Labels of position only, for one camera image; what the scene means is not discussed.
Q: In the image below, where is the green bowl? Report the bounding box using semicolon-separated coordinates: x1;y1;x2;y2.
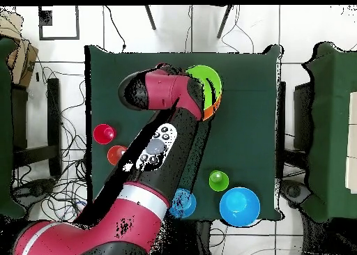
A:
185;65;223;109

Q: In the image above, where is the orange bowl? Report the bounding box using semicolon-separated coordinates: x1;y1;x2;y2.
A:
202;94;222;121

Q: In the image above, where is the large blue bowl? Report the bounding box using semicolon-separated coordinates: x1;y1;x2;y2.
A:
219;187;261;228

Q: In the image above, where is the black tripod leg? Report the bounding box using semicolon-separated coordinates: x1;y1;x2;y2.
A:
216;5;233;39
144;5;157;31

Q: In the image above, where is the red cup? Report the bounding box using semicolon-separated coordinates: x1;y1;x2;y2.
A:
92;123;117;146

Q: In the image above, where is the dark green table cloth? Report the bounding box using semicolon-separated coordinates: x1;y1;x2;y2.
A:
84;44;284;222

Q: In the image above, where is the orange cup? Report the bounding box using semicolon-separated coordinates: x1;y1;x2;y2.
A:
107;145;128;166

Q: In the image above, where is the plain green cup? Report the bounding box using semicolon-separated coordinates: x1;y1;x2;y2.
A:
208;170;230;192

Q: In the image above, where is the small blue bowl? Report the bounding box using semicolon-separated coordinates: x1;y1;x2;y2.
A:
168;188;197;219

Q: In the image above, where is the cardboard box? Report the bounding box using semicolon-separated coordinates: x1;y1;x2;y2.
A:
0;10;39;88

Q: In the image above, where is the green cloth covered side table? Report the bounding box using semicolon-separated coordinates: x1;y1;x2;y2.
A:
302;41;357;224
0;37;27;219

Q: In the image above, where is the grey base with knob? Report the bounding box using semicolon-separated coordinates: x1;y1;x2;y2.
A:
15;178;56;208

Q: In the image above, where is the black cable with plug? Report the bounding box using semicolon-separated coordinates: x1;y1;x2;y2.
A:
103;5;127;52

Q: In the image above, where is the black stand frame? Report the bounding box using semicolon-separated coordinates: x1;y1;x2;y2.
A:
275;81;313;180
10;77;63;178

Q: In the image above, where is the black square floor frame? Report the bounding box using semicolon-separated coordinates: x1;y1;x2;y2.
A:
38;5;80;40

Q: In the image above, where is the tangle of black cables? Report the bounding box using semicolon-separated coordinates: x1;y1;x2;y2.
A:
10;66;93;222

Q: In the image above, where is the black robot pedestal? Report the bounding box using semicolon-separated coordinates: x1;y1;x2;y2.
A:
195;220;213;255

